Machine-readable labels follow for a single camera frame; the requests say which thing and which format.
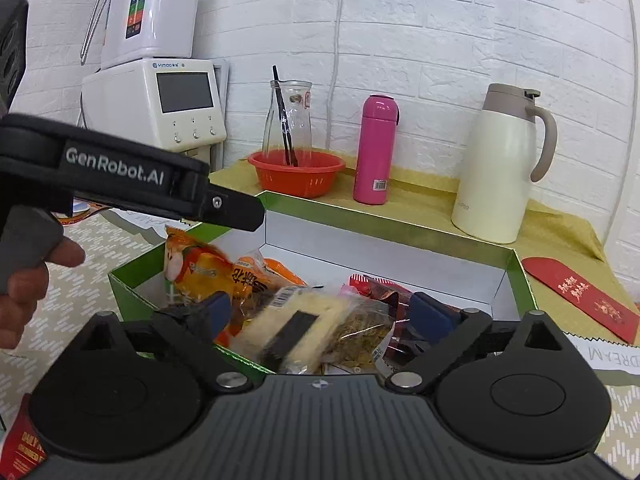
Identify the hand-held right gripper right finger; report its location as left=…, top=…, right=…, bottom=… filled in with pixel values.
left=384, top=291, right=569, bottom=395

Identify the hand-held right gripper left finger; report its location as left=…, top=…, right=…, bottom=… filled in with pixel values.
left=75, top=291, right=255, bottom=395

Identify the yellow cloth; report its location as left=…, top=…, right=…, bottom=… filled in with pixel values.
left=207, top=152, right=640, bottom=346

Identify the glass carafe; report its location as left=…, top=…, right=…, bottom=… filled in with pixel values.
left=262, top=80, right=315, bottom=166

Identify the black stick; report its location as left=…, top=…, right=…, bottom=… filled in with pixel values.
left=272, top=65, right=299, bottom=167

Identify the white wall cable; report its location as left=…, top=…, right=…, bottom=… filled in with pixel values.
left=326, top=0, right=349, bottom=153

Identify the grey braided hose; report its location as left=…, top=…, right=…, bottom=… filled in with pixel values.
left=79, top=0, right=122, bottom=67

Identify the red snack packet clear window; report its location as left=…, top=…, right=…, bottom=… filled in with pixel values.
left=342, top=274, right=426, bottom=376

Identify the red plastic basket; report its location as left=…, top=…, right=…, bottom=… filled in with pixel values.
left=247, top=150, right=347, bottom=200

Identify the pale yellow snack packet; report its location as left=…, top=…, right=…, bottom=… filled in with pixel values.
left=227, top=285, right=398, bottom=377

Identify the white water purifier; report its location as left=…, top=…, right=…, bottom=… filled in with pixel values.
left=100, top=0, right=203, bottom=70

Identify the orange fruit print packet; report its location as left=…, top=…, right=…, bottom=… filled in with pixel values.
left=164, top=225, right=238, bottom=311

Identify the green cardboard box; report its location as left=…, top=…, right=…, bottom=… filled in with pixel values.
left=107, top=190, right=541, bottom=376

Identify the orange snack packet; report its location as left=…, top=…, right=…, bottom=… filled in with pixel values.
left=232, top=254, right=308, bottom=321

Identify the pink bottle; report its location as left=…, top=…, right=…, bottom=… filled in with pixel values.
left=353, top=94, right=399, bottom=206

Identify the red envelope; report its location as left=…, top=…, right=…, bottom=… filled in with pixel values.
left=520, top=256, right=640, bottom=346

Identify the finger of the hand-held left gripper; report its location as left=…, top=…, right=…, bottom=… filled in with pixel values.
left=200, top=182, right=266, bottom=233

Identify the grey dashed pattern mat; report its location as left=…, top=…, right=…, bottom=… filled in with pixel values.
left=0, top=205, right=168, bottom=401
left=565, top=332, right=640, bottom=467

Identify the person's left hand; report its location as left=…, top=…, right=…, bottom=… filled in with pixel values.
left=0, top=238, right=86, bottom=351

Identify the large red nuts packet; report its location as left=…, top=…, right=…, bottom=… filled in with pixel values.
left=0, top=394, right=47, bottom=480

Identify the cream thermos jug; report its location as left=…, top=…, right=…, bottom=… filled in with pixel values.
left=451, top=83, right=558, bottom=245

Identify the white water dispenser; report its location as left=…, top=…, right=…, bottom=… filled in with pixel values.
left=80, top=57, right=231, bottom=173

